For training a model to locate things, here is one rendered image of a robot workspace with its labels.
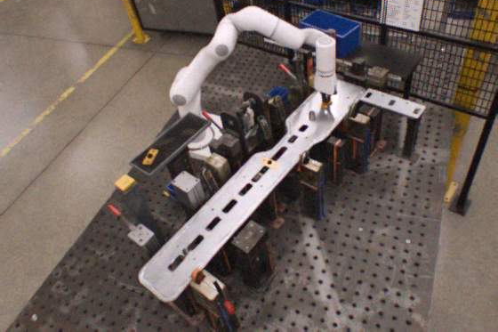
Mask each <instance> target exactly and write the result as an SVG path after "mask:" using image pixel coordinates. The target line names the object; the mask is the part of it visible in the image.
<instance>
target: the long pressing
mask: <svg viewBox="0 0 498 332"><path fill-rule="evenodd" d="M337 92H338V94H336V95H332V96H331V97H333V100H332V101H331V102H330V103H329V104H328V105H327V106H326V108H323V107H320V106H318V104H320V103H321V102H322V99H321V94H320V92H319V91H318V90H317V89H316V90H315V91H314V93H313V94H311V95H310V96H309V98H308V99H306V100H305V101H304V103H303V104H301V105H300V106H299V108H298V109H296V110H295V111H294V113H293V114H291V115H290V116H289V118H287V119H286V120H285V127H286V130H287V134H286V135H285V137H284V138H282V139H281V140H280V141H279V143H278V144H277V145H276V146H275V148H273V149H272V150H270V151H265V152H262V153H255V154H254V155H253V156H252V157H251V158H250V159H249V160H248V161H247V162H246V163H245V164H244V165H243V166H242V167H240V169H239V170H238V171H237V172H236V173H235V174H234V175H233V176H232V177H230V179H229V180H228V181H227V182H226V183H225V184H224V185H223V186H222V187H221V189H220V190H219V191H218V192H216V194H215V195H214V196H213V197H211V199H210V200H209V201H208V202H206V204H205V205H204V206H202V207H201V209H200V210H199V211H198V212H196V214H195V215H194V216H192V217H191V219H190V220H189V221H188V222H186V224H185V225H184V226H182V227H181V229H180V230H179V231H177V232H176V234H175V235H174V236H172V238H171V239H170V240H169V241H167V242H166V244H165V245H164V246H163V247H161V249H160V250H159V251H157V254H156V255H155V256H153V257H152V258H151V260H150V261H148V262H147V263H146V265H145V266H143V267H142V268H141V271H140V272H139V275H138V276H139V281H140V282H141V284H142V285H143V286H145V287H146V288H147V289H148V290H149V291H151V292H152V293H153V294H154V295H155V296H157V297H158V298H159V299H160V300H161V301H164V302H166V303H169V302H171V301H174V300H176V298H177V297H178V296H180V295H181V292H182V291H184V290H185V289H186V287H187V286H188V285H189V284H190V283H191V281H192V280H191V272H192V271H194V270H195V269H196V267H198V268H199V269H200V270H201V271H202V270H203V269H204V268H205V266H206V265H207V264H208V263H209V262H210V261H211V260H212V258H213V257H214V256H215V255H216V254H217V253H218V251H220V250H221V248H222V247H223V246H224V245H225V244H226V242H227V241H229V240H230V237H231V236H233V235H234V234H235V233H236V231H237V230H238V229H239V228H240V226H242V225H243V223H244V222H245V221H246V220H247V219H248V218H249V217H250V215H251V214H252V213H253V212H255V209H256V208H257V207H258V206H260V204H261V202H263V201H264V200H265V198H266V197H267V196H268V195H269V194H270V193H271V192H272V191H273V190H274V189H275V187H277V186H278V185H279V183H280V182H281V181H282V180H283V179H284V178H285V177H286V175H287V174H288V173H289V172H290V171H291V170H292V169H293V168H294V166H295V165H296V164H297V163H299V154H300V153H301V152H302V151H303V150H304V149H305V150H307V151H309V149H310V148H312V146H314V144H316V143H319V142H321V141H323V140H324V139H325V138H327V137H328V135H329V134H330V133H331V132H332V131H333V130H334V128H335V127H336V126H337V125H338V124H340V122H341V121H342V120H343V119H344V118H345V117H346V115H347V113H348V110H349V109H348V107H349V104H351V102H352V101H354V102H356V103H358V101H359V100H360V98H361V96H362V95H363V94H364V93H365V89H364V88H363V87H361V86H358V85H353V84H349V83H347V82H344V81H342V80H340V79H337ZM312 109H313V110H314V111H315V114H316V119H315V120H313V121H311V120H309V111H310V110H312ZM303 125H306V126H308V128H307V129H306V130H305V131H304V132H303V133H302V132H300V131H299V128H301V127H302V126H303ZM316 126H317V127H316ZM293 136H297V137H298V138H297V140H296V141H295V142H294V143H288V141H289V139H290V138H292V137H293ZM305 137H308V138H305ZM283 147H285V148H287V150H286V152H285V153H284V154H283V155H282V156H281V157H280V158H279V159H278V160H277V161H276V163H279V167H277V168H276V169H273V168H271V167H270V168H269V170H268V171H267V172H266V173H265V175H263V176H262V177H261V178H260V180H259V181H258V182H251V180H252V178H253V177H254V176H255V175H256V174H257V173H259V172H260V170H261V169H262V168H263V167H265V165H264V164H262V163H260V161H261V160H262V159H263V158H269V159H271V158H273V157H274V156H275V154H276V153H278V152H279V149H280V148H283ZM247 183H250V184H252V186H253V187H252V188H251V189H250V190H249V191H248V192H247V193H246V194H245V195H244V196H243V197H241V196H240V195H238V193H239V192H240V191H241V190H242V189H243V188H244V187H245V186H246V184H247ZM261 186H262V187H261ZM231 200H235V201H236V202H237V203H236V205H235V206H233V207H232V209H231V210H230V212H228V213H224V212H222V210H223V209H224V207H225V206H226V205H227V204H228V203H229V202H230V201H231ZM212 209H214V210H213V211H212ZM216 216H218V217H220V218H221V221H220V222H219V223H218V224H217V225H216V226H215V227H214V228H213V229H212V230H211V231H206V230H205V227H206V226H208V225H209V224H210V222H211V221H212V220H213V219H214V218H215V217H216ZM196 236H202V237H204V239H203V240H202V241H201V242H200V244H199V245H198V246H196V248H195V249H194V250H193V251H189V253H188V254H187V255H186V256H185V255H183V254H182V249H183V248H186V249H187V247H188V246H189V245H190V244H191V242H192V241H194V240H195V239H196ZM176 246H177V247H176ZM187 250H188V249H187ZM180 255H183V256H185V257H186V258H185V260H184V261H182V262H181V264H180V265H179V266H178V267H177V268H176V270H175V271H169V270H168V267H169V266H170V265H171V263H172V262H173V261H175V260H176V258H177V257H178V256H180ZM194 258H196V260H194Z"/></svg>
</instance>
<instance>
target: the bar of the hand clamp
mask: <svg viewBox="0 0 498 332"><path fill-rule="evenodd" d="M292 62H293V66H294V74H295V76H296V80H297V84H298V85H300V86H301V87H306V85H305V81H304V74H303V69H302V64H304V59H300V57H299V56H295V57H294V59H293V60H292ZM301 83H303V84H304V86H302V84H301Z"/></svg>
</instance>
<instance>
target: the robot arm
mask: <svg viewBox="0 0 498 332"><path fill-rule="evenodd" d="M244 30H245V31H253V30H255V31H257V32H259V33H260V34H262V35H265V36H267V37H269V38H270V39H272V40H275V41H277V42H279V43H280V44H282V45H285V46H287V47H289V48H290V49H293V50H297V49H299V48H300V47H301V45H312V46H314V47H315V48H316V59H317V66H316V69H317V72H316V75H315V79H314V88H315V89H317V90H318V91H319V92H320V94H321V99H322V102H324V99H326V104H328V102H330V101H331V96H332V95H336V94H338V92H337V79H336V75H335V73H334V72H335V40H334V39H333V38H331V37H329V36H328V35H325V34H324V33H322V32H321V31H319V30H317V29H313V28H305V29H297V28H295V27H294V26H293V25H290V24H288V23H286V22H285V21H284V20H280V19H279V18H277V17H276V16H275V15H271V14H269V13H268V12H265V11H264V10H262V9H260V8H258V7H255V6H250V7H246V8H245V9H244V10H240V12H237V13H235V14H229V15H226V16H225V17H224V18H223V19H222V20H221V23H220V24H219V26H218V28H217V29H216V32H215V36H214V38H213V40H212V41H211V43H210V44H209V45H208V46H206V47H205V48H203V49H202V50H201V51H200V53H199V54H197V56H196V58H195V59H194V60H193V61H192V62H191V64H190V65H189V67H186V68H183V69H181V70H180V71H179V72H178V74H177V75H176V78H175V79H174V82H173V84H172V89H171V91H170V97H171V99H172V102H173V103H174V104H176V105H178V110H179V114H180V116H181V118H182V117H183V116H184V115H185V114H187V113H188V112H189V111H191V112H192V113H194V114H197V115H199V116H201V117H203V116H202V112H201V104H200V101H201V85H202V84H203V83H204V81H205V79H206V77H207V76H208V75H209V74H210V73H211V71H212V70H213V69H214V68H215V66H216V65H218V64H219V63H220V62H221V61H225V60H226V59H227V58H228V57H229V56H230V55H231V54H232V52H233V50H234V49H235V47H236V41H237V38H238V35H240V33H241V32H242V31H244ZM326 95H327V97H326ZM212 136H213V134H212V131H211V128H209V127H208V128H206V130H205V131H203V132H202V133H201V134H200V135H199V136H198V137H197V138H196V139H195V140H194V141H193V142H192V143H190V144H189V145H188V146H189V148H201V147H204V146H205V145H206V144H207V143H209V142H210V141H211V138H212Z"/></svg>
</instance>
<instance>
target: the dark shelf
mask: <svg viewBox="0 0 498 332"><path fill-rule="evenodd" d="M285 22H286V23H288V24H290V25H293V26H294V27H295V28H297V29H300V24H296V23H293V22H290V21H287V20H285ZM262 40H263V41H266V42H269V43H272V44H274V45H282V44H280V43H279V42H277V41H275V40H272V39H270V38H269V37H267V36H265V35H263V36H262ZM282 46H284V47H287V46H285V45H282ZM287 48H289V47H287ZM289 49H290V48H289ZM309 50H312V55H314V56H316V48H315V47H313V46H311V45H301V47H300V48H299V49H297V51H299V52H302V53H308V52H309ZM356 57H358V58H361V59H365V68H364V70H366V71H370V70H371V69H373V68H374V66H376V67H379V68H382V69H388V70H389V78H394V79H397V80H399V81H402V82H405V81H406V80H407V79H408V77H409V76H410V75H411V74H412V73H413V72H414V69H416V68H417V67H418V66H419V63H421V62H422V60H423V55H421V54H419V53H410V52H408V51H404V50H401V49H395V48H392V47H388V46H386V45H380V44H374V43H371V42H368V41H365V40H362V39H359V46H358V47H357V48H356V49H354V50H353V51H351V52H350V53H349V54H347V55H345V56H344V58H340V57H338V56H336V55H335V62H338V63H340V64H345V65H349V66H351V67H352V62H353V60H354V59H355V58H356Z"/></svg>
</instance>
